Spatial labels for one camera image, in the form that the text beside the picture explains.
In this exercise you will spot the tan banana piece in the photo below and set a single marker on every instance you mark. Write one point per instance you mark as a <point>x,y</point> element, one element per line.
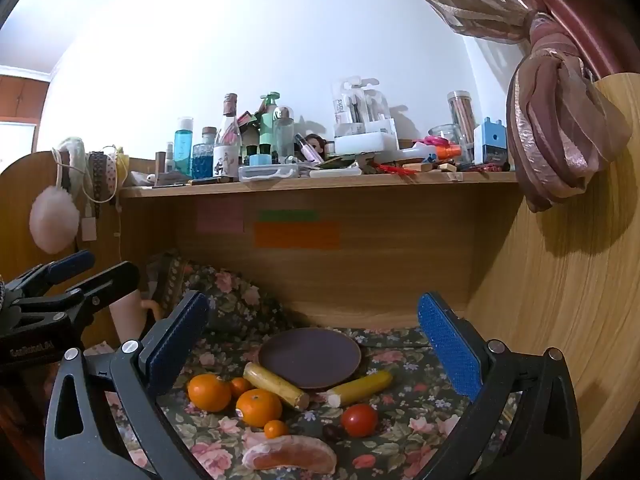
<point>275,385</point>

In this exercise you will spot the blue pencil sharpener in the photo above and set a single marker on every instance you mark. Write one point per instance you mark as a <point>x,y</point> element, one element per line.
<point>490,142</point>

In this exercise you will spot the white bottle orange cap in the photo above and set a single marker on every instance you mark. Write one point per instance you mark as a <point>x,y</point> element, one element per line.
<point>420,152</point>

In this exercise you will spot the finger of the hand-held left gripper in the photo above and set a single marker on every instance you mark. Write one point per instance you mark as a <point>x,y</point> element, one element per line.
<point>110,280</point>
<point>70,266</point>

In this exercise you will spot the yellow banana piece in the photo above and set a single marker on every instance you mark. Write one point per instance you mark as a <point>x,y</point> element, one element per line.
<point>360,387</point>

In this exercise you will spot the small brown bottle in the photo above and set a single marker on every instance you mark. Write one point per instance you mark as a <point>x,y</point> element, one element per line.
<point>160,162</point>

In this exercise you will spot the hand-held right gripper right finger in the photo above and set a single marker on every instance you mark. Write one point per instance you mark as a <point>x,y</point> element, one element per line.
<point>450,350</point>

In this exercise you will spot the wooden wardrobe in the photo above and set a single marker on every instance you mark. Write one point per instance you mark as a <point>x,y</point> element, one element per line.
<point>25,97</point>

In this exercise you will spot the clear blister pack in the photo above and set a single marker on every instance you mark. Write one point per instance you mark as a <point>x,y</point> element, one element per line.
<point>360,107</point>

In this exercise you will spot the light blue jar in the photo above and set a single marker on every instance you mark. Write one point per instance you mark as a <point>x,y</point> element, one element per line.
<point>260,160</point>

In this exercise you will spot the pink powder puff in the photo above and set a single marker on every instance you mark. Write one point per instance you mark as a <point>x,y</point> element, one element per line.
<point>54,220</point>

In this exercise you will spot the small white spray bottle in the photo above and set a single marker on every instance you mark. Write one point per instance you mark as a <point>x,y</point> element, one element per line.
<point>170,160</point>

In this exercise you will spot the dark floral cloth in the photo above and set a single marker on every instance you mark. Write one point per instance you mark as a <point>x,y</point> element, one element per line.
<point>400,440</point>

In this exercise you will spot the small dark grape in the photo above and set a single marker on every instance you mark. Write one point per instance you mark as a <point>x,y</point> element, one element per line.
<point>331,432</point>

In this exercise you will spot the clear flat plastic box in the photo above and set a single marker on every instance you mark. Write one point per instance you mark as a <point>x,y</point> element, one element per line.
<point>270,172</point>

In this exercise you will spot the short glass jar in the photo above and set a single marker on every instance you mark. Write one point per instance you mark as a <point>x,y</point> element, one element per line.
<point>442,135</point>

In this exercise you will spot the small white figurine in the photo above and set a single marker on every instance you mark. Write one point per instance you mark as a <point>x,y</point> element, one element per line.
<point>142,179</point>

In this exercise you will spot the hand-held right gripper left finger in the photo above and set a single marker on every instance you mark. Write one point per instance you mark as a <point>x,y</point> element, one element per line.
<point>175,345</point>

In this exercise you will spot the pink sticky note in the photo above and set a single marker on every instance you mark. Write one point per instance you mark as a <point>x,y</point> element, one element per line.
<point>220,216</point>

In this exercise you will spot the white fluffy headband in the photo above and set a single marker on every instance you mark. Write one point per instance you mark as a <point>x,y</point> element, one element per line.
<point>72,152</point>

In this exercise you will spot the large orange with sticker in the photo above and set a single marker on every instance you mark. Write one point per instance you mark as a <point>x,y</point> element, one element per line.
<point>260,405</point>

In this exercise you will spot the tall clear illustrated bottle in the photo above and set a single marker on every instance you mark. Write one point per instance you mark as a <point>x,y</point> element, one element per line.
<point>228,150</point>

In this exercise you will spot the green pump bottle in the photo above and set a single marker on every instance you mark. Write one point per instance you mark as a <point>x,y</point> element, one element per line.
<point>268,125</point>

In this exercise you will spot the white plug adapter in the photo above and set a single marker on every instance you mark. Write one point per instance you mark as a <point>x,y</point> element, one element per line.
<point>89,230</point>

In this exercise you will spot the small pink paper house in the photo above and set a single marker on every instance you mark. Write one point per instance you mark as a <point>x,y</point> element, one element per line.
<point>247,127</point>

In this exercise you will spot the large plain orange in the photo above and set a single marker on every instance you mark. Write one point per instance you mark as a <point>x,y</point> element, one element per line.
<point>209,392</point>

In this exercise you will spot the clear jar of sticks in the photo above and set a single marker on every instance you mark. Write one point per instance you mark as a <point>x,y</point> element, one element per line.
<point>460,120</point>

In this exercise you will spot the yellow hair accessory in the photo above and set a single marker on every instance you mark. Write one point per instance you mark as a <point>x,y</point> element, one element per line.
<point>122,162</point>

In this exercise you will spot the blue glass bottle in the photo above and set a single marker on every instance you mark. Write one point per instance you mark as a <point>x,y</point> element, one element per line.
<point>203,157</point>

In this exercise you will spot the red tomato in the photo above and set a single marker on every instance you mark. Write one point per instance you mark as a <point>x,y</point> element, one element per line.
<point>360,420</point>

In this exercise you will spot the green sticky note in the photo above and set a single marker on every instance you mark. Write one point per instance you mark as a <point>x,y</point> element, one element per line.
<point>288,215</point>

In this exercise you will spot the brown round plate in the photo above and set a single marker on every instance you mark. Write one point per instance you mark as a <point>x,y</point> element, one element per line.
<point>310,357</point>

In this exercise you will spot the small doll figure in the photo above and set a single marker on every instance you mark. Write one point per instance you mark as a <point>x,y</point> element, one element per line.
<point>315,146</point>

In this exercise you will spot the clear plastic bottle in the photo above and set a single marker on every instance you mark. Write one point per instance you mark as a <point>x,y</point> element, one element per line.
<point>283,135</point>

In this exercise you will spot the patterned headband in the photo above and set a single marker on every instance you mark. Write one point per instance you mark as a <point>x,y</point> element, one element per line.
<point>101,175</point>

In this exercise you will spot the white storage box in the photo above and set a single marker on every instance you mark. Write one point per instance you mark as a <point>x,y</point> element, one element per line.
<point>365,144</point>

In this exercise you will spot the small tangerine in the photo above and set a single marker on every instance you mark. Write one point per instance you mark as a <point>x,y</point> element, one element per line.
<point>276,429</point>
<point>241,387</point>

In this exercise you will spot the orange sticky note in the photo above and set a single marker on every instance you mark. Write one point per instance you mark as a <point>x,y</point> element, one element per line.
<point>297,235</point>

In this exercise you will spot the pink tied curtain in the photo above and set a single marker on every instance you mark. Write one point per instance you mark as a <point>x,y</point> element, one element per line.
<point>560,110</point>

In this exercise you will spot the blue liquid bottle white cap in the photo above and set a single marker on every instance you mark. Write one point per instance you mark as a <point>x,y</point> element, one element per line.
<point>184,147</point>

